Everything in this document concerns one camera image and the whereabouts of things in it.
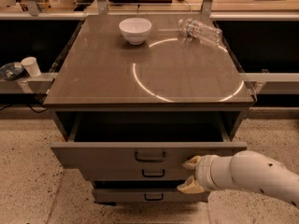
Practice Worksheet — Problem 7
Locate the dark round dish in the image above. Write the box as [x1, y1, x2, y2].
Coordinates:
[0, 62, 25, 81]

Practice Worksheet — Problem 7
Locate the white paper cup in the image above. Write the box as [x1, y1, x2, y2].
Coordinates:
[21, 57, 41, 77]

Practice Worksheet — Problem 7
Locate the grey drawer cabinet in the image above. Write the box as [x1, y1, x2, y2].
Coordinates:
[42, 13, 257, 142]

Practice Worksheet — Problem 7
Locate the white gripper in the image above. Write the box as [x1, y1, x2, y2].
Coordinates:
[177, 155, 233, 194]

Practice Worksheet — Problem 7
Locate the white ceramic bowl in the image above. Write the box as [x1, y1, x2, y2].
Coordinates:
[119, 18, 152, 45]

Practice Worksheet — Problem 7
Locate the clear plastic water bottle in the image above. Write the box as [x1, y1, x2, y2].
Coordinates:
[178, 19, 222, 45]

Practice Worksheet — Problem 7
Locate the grey bottom drawer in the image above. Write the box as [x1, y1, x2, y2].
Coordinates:
[92, 189, 209, 203]

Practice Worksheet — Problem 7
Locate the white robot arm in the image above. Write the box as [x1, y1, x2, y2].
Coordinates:
[177, 150, 299, 207]

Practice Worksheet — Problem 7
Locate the grey top drawer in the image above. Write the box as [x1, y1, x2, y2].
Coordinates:
[50, 113, 247, 170]

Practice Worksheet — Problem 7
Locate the black top drawer handle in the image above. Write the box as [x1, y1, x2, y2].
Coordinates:
[135, 151, 165, 163]

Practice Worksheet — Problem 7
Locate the grey drawer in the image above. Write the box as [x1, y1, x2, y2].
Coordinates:
[81, 168, 194, 181]
[92, 189, 209, 203]
[50, 113, 247, 170]

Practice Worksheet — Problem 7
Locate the grey middle drawer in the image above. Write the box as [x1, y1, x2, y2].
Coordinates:
[81, 168, 194, 181]

